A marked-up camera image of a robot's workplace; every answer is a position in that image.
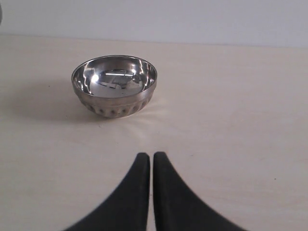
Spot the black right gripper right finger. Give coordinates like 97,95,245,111
153,152,244,231

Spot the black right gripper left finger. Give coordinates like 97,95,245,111
66,153,150,231

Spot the ribbed steel bowl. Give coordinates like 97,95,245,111
71,55,158,118

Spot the smooth steel bowl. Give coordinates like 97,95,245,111
0,4,2,25

